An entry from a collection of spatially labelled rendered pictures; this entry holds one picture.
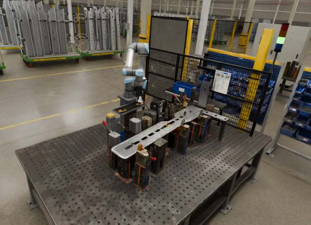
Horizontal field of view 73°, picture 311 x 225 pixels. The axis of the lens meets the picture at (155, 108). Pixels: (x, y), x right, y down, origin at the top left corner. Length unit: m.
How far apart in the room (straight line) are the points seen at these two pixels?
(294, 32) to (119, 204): 7.76
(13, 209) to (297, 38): 8.32
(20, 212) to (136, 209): 1.52
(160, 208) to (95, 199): 0.52
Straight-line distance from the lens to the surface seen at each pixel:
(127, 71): 2.24
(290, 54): 8.58
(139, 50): 2.50
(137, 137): 2.00
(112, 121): 2.05
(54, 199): 1.95
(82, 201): 1.88
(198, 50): 6.70
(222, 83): 2.94
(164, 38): 4.81
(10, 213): 2.96
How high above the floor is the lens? 2.08
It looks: 25 degrees down
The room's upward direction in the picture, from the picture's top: 5 degrees clockwise
